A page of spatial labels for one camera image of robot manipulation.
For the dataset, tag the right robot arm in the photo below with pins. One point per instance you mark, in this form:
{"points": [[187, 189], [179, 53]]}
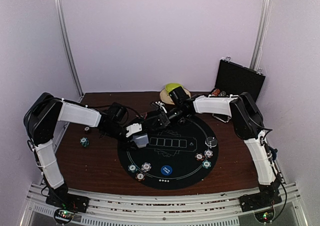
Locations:
{"points": [[248, 125]]}

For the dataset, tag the clear dealer button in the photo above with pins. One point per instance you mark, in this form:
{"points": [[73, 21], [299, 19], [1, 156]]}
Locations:
{"points": [[211, 142]]}

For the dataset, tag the beige bird plate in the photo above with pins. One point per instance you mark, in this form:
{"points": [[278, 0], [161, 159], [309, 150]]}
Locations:
{"points": [[166, 97]]}

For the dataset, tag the aluminium front rail frame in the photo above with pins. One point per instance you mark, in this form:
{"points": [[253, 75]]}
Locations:
{"points": [[203, 209]]}

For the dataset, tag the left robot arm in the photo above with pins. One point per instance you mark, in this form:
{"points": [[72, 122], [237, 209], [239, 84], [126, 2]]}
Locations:
{"points": [[40, 122]]}

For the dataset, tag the green fifty chip bottom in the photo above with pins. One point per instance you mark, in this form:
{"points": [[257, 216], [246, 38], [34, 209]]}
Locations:
{"points": [[132, 168]]}

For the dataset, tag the aluminium post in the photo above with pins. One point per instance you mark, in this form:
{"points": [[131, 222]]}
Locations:
{"points": [[67, 46], [261, 32]]}

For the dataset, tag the blue small blind button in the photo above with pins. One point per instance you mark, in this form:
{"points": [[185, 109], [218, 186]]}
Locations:
{"points": [[166, 170]]}

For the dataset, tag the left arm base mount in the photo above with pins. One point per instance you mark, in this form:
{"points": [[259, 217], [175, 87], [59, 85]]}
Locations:
{"points": [[66, 211]]}

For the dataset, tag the red five chip row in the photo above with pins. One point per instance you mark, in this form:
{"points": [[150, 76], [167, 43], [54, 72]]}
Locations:
{"points": [[215, 92]]}

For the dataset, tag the black poker chip case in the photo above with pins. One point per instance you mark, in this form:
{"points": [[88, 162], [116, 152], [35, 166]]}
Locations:
{"points": [[235, 79]]}

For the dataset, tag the right aluminium post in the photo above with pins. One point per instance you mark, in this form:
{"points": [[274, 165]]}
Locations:
{"points": [[261, 32]]}

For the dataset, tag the dark blue mug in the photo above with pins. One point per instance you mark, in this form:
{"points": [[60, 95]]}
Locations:
{"points": [[274, 153]]}

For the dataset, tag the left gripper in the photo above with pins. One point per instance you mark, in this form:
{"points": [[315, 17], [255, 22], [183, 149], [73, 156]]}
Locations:
{"points": [[127, 143]]}

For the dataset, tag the black hundred chip bottom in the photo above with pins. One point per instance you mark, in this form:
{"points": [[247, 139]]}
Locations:
{"points": [[140, 176]]}

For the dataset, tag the green chip stack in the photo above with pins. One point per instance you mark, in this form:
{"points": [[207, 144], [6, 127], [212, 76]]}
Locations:
{"points": [[84, 142]]}

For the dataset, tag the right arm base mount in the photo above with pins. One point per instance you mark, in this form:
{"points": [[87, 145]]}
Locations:
{"points": [[261, 204]]}

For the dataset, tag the black hundred chip top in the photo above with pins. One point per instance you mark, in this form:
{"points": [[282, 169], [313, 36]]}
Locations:
{"points": [[181, 121]]}

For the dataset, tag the blue ten chip bottom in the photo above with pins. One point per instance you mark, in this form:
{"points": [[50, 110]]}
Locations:
{"points": [[145, 167]]}

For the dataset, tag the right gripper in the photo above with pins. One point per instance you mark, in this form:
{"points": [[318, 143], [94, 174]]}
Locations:
{"points": [[163, 119]]}

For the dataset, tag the round black poker mat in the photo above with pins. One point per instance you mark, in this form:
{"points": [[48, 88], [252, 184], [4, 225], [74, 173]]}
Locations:
{"points": [[175, 146]]}

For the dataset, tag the left aluminium post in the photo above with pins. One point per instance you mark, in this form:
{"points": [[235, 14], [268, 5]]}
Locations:
{"points": [[67, 46]]}

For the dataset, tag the black hundred chip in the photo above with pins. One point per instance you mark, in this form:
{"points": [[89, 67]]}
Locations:
{"points": [[140, 176], [181, 121]]}

